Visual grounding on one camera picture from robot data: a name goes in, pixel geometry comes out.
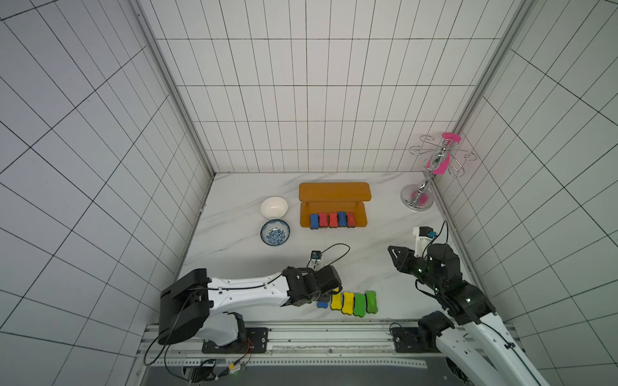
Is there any yellow eraser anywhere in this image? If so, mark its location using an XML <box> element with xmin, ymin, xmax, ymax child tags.
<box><xmin>330</xmin><ymin>289</ymin><xmax>343</xmax><ymax>310</ymax></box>
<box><xmin>341</xmin><ymin>292</ymin><xmax>355</xmax><ymax>315</ymax></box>

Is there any green eraser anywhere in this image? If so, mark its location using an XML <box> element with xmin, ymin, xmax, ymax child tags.
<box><xmin>365</xmin><ymin>290</ymin><xmax>378</xmax><ymax>315</ymax></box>
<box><xmin>352</xmin><ymin>294</ymin><xmax>366</xmax><ymax>318</ymax></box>

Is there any red eraser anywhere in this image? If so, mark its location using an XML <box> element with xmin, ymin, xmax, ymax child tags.
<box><xmin>328</xmin><ymin>212</ymin><xmax>339</xmax><ymax>228</ymax></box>
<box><xmin>318</xmin><ymin>213</ymin><xmax>329</xmax><ymax>228</ymax></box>
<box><xmin>346</xmin><ymin>212</ymin><xmax>357</xmax><ymax>228</ymax></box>

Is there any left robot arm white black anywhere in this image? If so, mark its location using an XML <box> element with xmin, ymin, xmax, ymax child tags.
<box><xmin>158</xmin><ymin>265</ymin><xmax>343</xmax><ymax>346</ymax></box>

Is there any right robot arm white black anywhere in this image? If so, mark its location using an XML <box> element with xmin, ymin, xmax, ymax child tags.
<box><xmin>388</xmin><ymin>244</ymin><xmax>548</xmax><ymax>385</ymax></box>

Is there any orange two-tier shelf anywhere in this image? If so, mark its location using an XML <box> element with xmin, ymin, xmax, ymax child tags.
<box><xmin>299</xmin><ymin>182</ymin><xmax>372</xmax><ymax>228</ymax></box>

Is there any blue patterned bowl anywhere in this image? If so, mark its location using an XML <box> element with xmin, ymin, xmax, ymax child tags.
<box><xmin>260</xmin><ymin>219</ymin><xmax>291</xmax><ymax>247</ymax></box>

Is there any white bowl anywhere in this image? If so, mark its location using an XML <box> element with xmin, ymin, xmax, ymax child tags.
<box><xmin>260</xmin><ymin>196</ymin><xmax>289</xmax><ymax>220</ymax></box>

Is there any pink object on stand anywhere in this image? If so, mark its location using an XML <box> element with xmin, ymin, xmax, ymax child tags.
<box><xmin>426</xmin><ymin>133</ymin><xmax>462</xmax><ymax>175</ymax></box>

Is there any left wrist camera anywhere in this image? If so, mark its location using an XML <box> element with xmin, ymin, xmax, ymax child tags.
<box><xmin>307</xmin><ymin>250</ymin><xmax>323</xmax><ymax>271</ymax></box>

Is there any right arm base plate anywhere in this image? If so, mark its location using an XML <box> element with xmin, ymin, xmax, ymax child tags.
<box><xmin>389</xmin><ymin>326</ymin><xmax>436</xmax><ymax>354</ymax></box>

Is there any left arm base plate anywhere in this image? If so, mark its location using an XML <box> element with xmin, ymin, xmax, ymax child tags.
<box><xmin>202</xmin><ymin>327</ymin><xmax>270</xmax><ymax>355</ymax></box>

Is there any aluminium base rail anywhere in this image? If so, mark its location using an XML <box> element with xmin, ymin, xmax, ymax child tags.
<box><xmin>138</xmin><ymin>319</ymin><xmax>446</xmax><ymax>368</ymax></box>

